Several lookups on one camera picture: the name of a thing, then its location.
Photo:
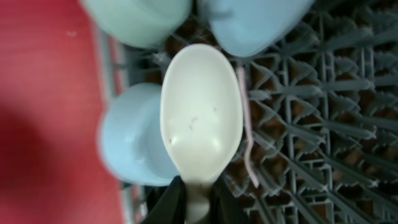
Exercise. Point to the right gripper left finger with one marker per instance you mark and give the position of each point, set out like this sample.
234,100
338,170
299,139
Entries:
171,207

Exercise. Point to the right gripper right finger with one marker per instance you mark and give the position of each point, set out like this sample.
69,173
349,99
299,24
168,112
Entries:
225,209

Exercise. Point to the small light blue bowl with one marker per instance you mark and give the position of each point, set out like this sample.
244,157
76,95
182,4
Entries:
129,138

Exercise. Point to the white plastic spoon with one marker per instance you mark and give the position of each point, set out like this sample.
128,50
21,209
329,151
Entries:
201,121

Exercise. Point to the white plastic fork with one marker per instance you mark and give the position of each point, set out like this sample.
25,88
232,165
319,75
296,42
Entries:
247,126

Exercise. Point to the large light blue plate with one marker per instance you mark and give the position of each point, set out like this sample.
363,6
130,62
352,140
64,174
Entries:
244,28

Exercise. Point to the mint green bowl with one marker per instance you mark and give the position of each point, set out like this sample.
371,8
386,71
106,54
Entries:
138,23

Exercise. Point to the grey dishwasher rack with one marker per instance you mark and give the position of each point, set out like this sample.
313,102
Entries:
323,103

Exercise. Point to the red serving tray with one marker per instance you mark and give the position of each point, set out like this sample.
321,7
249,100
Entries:
50,107

